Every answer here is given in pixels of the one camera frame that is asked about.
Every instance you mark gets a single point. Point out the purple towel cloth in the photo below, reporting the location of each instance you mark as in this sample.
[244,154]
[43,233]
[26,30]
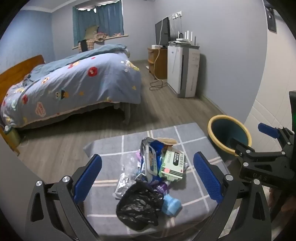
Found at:
[138,154]

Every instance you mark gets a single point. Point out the black plastic bag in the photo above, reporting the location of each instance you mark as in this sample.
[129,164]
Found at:
[138,206]

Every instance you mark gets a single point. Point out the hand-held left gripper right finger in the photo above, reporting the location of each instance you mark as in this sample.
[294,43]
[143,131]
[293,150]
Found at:
[207,176]

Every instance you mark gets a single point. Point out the purple plastic container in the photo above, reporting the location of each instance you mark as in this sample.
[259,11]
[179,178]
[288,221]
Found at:
[163,188]

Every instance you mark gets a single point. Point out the teal curtain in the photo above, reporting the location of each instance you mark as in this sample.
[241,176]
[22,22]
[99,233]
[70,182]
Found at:
[108,20]

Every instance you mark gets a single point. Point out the white router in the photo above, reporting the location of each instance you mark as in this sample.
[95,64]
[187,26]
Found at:
[185,40]

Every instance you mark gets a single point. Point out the black monitor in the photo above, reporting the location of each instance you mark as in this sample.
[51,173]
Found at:
[161,32]

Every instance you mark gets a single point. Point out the black door lock plate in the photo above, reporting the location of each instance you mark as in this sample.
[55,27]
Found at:
[272,20]

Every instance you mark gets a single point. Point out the wooden bed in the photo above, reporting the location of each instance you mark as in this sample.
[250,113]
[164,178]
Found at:
[20,69]

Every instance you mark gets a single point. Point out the white wall socket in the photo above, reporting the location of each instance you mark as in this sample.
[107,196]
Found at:
[177,15]

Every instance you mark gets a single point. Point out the teal bin with yellow rim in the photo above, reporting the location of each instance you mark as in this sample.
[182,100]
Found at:
[222,129]

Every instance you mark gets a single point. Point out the grey rug, white stripes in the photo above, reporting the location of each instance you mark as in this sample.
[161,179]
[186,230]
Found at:
[185,143]

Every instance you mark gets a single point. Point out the white air purifier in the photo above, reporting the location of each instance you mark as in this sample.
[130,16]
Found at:
[185,69]

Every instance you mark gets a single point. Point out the tan paper wrapper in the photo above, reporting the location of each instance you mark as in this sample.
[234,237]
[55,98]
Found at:
[165,141]

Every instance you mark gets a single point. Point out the silver foil medicine packet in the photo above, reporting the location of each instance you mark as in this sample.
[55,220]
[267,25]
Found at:
[121,185]

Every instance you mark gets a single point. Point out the clear plastic bag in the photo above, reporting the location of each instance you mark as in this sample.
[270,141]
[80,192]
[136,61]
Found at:
[129,162]

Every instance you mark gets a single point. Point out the wooden window sill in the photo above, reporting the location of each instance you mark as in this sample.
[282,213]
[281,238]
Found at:
[120,36]

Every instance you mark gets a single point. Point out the white panelled door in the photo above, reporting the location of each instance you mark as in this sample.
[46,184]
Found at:
[277,69]

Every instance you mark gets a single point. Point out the light blue face mask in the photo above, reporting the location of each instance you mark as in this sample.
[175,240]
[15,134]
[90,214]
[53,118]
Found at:
[171,205]

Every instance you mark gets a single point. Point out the wooden cabinet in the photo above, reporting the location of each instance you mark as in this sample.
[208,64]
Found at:
[161,64]

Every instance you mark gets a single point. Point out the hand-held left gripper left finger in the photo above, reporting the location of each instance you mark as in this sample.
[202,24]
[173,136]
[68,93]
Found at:
[89,176]

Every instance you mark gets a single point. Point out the olive pillow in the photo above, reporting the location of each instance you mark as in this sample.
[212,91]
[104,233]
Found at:
[91,32]

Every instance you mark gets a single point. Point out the green and white medicine box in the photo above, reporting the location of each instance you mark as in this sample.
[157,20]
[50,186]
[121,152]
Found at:
[172,162]

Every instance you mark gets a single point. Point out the white power strip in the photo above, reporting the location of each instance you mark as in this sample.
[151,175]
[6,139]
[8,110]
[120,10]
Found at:
[156,46]

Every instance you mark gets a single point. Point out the bed with cartoon duvet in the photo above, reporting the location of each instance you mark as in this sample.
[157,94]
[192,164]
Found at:
[69,81]

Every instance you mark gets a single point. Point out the pink checked cloth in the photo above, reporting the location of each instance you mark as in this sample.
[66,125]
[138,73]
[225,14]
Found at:
[92,41]

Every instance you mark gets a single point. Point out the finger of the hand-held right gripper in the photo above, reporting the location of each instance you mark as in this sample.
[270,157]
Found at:
[245,150]
[267,130]

